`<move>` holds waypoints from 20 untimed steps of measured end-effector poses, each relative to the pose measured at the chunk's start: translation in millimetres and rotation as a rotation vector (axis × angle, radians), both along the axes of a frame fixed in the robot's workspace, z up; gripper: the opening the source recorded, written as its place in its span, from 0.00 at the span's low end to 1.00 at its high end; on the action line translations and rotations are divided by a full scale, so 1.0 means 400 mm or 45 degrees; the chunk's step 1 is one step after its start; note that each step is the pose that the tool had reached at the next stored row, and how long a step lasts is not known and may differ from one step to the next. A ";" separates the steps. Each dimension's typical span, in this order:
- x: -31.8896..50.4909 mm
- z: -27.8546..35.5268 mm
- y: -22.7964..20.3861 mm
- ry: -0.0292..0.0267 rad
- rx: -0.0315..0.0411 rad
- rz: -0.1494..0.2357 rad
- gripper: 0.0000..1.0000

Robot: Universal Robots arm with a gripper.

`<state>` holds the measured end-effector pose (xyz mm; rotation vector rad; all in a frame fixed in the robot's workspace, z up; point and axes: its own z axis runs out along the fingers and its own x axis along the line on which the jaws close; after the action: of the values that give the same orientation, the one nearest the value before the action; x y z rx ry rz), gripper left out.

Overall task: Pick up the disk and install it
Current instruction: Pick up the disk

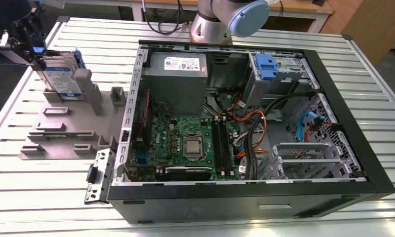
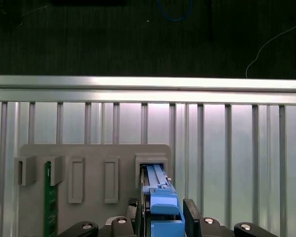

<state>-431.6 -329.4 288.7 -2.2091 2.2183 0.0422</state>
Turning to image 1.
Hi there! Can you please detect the hard disk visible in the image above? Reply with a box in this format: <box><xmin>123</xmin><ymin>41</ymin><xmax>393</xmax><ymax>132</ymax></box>
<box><xmin>31</xmin><ymin>46</ymin><xmax>87</xmax><ymax>101</ymax></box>

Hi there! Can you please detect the grey parts rack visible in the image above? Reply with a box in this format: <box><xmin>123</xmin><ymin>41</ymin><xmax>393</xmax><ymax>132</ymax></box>
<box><xmin>18</xmin><ymin>68</ymin><xmax>133</xmax><ymax>160</ymax></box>

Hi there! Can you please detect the grey power supply unit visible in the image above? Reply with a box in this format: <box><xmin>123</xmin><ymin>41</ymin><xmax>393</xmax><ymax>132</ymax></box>
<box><xmin>141</xmin><ymin>51</ymin><xmax>210</xmax><ymax>118</ymax></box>

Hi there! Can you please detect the green motherboard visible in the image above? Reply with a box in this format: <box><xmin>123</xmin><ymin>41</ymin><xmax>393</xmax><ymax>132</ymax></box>
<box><xmin>127</xmin><ymin>116</ymin><xmax>249</xmax><ymax>181</ymax></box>

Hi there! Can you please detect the blue VGA port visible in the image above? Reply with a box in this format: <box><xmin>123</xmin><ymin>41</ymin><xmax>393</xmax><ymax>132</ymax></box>
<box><xmin>87</xmin><ymin>164</ymin><xmax>99</xmax><ymax>184</ymax></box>

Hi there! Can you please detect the silver CPU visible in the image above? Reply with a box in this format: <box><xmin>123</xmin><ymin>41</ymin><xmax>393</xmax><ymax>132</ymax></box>
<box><xmin>185</xmin><ymin>138</ymin><xmax>203</xmax><ymax>155</ymax></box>

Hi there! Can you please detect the black CPU socket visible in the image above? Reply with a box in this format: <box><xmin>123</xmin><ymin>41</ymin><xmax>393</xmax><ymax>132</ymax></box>
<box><xmin>182</xmin><ymin>133</ymin><xmax>207</xmax><ymax>162</ymax></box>

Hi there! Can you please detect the blue plastic drive latch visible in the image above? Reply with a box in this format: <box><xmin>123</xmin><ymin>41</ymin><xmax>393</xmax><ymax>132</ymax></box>
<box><xmin>255</xmin><ymin>53</ymin><xmax>281</xmax><ymax>81</ymax></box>

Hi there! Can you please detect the black RAM slot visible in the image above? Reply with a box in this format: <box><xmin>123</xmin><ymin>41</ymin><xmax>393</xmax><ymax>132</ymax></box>
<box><xmin>211</xmin><ymin>116</ymin><xmax>227</xmax><ymax>176</ymax></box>
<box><xmin>219</xmin><ymin>116</ymin><xmax>235</xmax><ymax>176</ymax></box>

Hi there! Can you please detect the metal optical drive cage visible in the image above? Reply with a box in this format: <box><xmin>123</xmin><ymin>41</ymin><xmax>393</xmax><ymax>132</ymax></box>
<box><xmin>242</xmin><ymin>51</ymin><xmax>320</xmax><ymax>111</ymax></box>

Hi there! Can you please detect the black graphics card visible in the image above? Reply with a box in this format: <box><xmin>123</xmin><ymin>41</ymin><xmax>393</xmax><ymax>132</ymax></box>
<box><xmin>163</xmin><ymin>165</ymin><xmax>215</xmax><ymax>183</ymax></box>

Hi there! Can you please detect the black PC case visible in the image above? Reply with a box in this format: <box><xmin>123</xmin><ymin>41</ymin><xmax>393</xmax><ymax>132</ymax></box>
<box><xmin>107</xmin><ymin>39</ymin><xmax>395</xmax><ymax>225</ymax></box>

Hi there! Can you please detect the brown wooden cabinet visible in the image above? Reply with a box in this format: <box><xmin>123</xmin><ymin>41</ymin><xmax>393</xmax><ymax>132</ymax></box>
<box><xmin>321</xmin><ymin>0</ymin><xmax>395</xmax><ymax>65</ymax></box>

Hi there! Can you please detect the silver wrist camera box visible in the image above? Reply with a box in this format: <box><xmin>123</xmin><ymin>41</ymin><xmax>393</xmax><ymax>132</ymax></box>
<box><xmin>0</xmin><ymin>31</ymin><xmax>38</xmax><ymax>67</ymax></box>

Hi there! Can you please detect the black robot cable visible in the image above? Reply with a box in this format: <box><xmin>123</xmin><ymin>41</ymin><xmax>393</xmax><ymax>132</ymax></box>
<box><xmin>142</xmin><ymin>0</ymin><xmax>187</xmax><ymax>35</ymax></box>

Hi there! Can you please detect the thin red wire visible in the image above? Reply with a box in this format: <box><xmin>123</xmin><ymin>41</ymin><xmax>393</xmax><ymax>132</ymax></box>
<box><xmin>138</xmin><ymin>87</ymin><xmax>151</xmax><ymax>143</ymax></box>

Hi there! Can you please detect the grey metal hinged bracket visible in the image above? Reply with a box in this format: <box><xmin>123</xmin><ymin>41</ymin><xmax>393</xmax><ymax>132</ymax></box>
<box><xmin>85</xmin><ymin>148</ymin><xmax>119</xmax><ymax>204</ymax></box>

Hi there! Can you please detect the orange wire bundle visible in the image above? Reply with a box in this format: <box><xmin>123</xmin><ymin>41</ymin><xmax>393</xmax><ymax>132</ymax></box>
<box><xmin>233</xmin><ymin>91</ymin><xmax>269</xmax><ymax>160</ymax></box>

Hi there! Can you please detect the black cable bundle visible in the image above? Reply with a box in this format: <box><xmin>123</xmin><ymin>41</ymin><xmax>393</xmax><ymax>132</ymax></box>
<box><xmin>243</xmin><ymin>91</ymin><xmax>317</xmax><ymax>180</ymax></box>

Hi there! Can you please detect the wooden desk white frame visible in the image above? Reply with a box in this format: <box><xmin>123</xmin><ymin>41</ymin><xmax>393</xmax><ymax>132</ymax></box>
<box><xmin>273</xmin><ymin>0</ymin><xmax>337</xmax><ymax>34</ymax></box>

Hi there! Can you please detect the blue data wire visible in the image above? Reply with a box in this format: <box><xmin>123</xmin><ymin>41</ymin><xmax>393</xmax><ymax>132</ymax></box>
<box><xmin>297</xmin><ymin>111</ymin><xmax>318</xmax><ymax>144</ymax></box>

